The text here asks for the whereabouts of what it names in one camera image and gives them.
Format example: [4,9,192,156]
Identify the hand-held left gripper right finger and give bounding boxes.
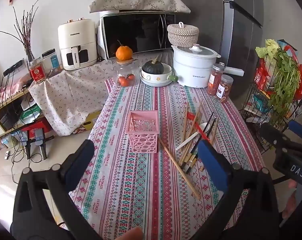
[191,139,283,240]

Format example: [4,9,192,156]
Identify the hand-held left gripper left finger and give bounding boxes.
[10,139,104,240]

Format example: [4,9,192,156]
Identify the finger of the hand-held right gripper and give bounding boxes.
[288,119,302,146]
[259,122,300,154]

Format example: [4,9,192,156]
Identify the pile of mixed chopsticks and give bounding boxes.
[177,100,219,174]

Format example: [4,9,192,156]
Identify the white plastic spoon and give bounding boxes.
[175,122,209,151]

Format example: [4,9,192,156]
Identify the long wooden chopstick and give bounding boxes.
[158,138,201,200]

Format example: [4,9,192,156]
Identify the red plastic spoon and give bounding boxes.
[187,112,211,143]

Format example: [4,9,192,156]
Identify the pink plastic basket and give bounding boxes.
[126,110,159,153]

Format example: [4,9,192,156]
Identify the person's right hand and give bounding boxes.
[282,179,302,220]

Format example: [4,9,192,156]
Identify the person's left hand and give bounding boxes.
[115,227,143,240]

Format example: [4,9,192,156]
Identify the black grey stand device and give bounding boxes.
[21,127,55,160]

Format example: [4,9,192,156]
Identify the yellow cardboard box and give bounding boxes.
[75,110,102,132]

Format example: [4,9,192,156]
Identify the leafy green vegetable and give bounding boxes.
[267,47,301,128]

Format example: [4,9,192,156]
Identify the red snack packet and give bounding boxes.
[253,60,269,90]

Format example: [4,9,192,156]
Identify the jar of dried fruit rings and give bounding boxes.
[216,74,234,102]

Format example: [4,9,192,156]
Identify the patterned striped tablecloth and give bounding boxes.
[68,79,265,240]

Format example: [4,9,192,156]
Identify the white floral tablecloth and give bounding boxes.
[28,50,174,137]

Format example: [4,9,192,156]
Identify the jar of red snacks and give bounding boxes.
[207,64,225,96]

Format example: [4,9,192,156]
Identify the napa cabbage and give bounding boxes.
[255,39,281,59]

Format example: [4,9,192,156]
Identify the white electric cooking pot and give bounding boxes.
[171,44,244,88]

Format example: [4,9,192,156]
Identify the white floral ceramic bowl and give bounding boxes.
[140,63,178,87]

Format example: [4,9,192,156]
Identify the red label jar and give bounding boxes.
[28,57,46,84]

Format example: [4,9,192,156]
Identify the pink cloth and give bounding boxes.
[0,74,33,108]

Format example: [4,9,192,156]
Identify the dark green squash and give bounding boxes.
[142,56,165,75]

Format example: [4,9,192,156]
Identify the glass jar with wooden lid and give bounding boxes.
[113,58,139,87]

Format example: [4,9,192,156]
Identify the black power strip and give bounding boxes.
[3,60,25,77]

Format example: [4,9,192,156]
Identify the vase of dried branches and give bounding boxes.
[0,1,39,65]

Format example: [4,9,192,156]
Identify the orange with stem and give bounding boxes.
[115,40,133,62]

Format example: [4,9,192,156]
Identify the woven lidded basket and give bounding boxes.
[167,22,200,48]

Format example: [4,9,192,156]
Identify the cream air fryer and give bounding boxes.
[57,17,98,71]

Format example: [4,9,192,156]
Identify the grey refrigerator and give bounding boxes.
[169,0,264,100]

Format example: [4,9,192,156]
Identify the black microwave oven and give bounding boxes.
[100,11,176,59]

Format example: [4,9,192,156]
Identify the black wire rack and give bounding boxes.
[238,57,302,155]

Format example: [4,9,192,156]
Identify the black power cables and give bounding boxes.
[0,74,25,133]

